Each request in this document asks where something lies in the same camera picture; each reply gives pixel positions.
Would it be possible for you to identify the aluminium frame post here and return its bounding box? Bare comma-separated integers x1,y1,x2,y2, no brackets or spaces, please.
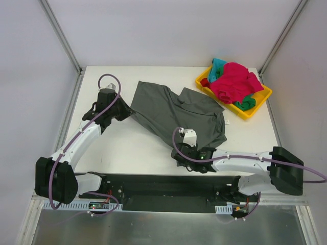
258,0,310,78
38,0,83,75

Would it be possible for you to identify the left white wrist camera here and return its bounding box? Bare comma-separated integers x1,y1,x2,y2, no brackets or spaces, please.
105,83,116,91

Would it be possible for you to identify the yellow plastic bin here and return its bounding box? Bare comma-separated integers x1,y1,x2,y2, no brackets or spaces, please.
195,66,272,120

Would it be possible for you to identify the left white cable duct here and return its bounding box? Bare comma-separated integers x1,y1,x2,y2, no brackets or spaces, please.
58,201,123,212

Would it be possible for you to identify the red t shirt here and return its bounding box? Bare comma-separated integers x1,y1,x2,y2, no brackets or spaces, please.
200,78,211,89

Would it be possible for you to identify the white cable duct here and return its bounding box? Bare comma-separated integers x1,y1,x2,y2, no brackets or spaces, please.
215,204,233,215
58,201,123,212

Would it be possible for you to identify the right white cable duct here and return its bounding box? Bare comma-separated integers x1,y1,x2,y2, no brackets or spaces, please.
215,204,233,215

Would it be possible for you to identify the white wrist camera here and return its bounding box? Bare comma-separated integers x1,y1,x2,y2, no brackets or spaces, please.
105,83,116,91
178,128,197,147

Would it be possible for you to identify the left aluminium frame post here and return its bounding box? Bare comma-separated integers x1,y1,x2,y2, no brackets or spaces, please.
38,0,83,75

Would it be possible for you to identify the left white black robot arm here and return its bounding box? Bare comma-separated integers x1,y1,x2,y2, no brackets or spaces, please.
35,88,134,204

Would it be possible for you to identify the dark grey t shirt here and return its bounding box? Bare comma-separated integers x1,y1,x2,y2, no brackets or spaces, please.
131,81,227,148

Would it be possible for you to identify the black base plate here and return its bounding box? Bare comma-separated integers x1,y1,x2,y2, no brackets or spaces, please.
48,171,293,214

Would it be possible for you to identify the magenta t shirt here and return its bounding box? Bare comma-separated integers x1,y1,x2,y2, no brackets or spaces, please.
209,62,264,104

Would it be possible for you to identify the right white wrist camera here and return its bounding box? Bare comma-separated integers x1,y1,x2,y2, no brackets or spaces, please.
178,128,197,147

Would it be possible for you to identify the aluminium front rail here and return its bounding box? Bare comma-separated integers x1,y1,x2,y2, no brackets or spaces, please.
32,179,310,206

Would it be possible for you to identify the teal t shirt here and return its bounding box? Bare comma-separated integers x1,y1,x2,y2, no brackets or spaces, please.
207,58,227,83

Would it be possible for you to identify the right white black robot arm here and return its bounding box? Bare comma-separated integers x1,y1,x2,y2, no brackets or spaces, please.
171,143,304,202

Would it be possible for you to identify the green t shirt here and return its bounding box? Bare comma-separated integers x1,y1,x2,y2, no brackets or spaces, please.
233,94,256,111

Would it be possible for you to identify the right aluminium frame post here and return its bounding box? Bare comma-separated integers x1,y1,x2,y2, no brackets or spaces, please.
258,0,310,78

